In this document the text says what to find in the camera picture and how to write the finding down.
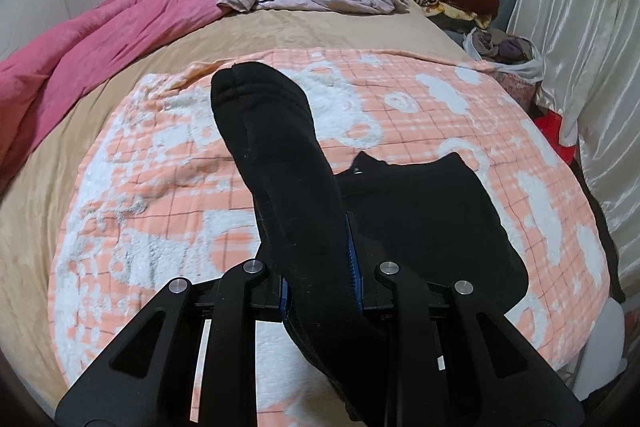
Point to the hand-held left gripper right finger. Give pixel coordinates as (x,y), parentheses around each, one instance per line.
(352,267)

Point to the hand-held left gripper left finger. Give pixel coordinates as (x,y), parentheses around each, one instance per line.
(283,298)

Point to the black garment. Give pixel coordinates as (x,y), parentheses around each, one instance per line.
(440,217)

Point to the plain black sock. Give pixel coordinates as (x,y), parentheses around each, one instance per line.
(280,157)

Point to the plastic bag of clothes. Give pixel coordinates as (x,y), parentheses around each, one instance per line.
(500,49)

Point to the peach and white checked blanket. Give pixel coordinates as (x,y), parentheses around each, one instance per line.
(150,207)

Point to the pink floral box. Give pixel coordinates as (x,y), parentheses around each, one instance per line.
(517,89)

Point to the beige fleece blanket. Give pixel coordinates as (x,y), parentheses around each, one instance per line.
(300,29)

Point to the red cloth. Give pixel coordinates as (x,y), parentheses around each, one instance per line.
(555,132)

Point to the pink duvet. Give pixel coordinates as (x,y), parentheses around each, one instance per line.
(100,37)

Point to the white satin curtain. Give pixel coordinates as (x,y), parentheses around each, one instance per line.
(575,7)

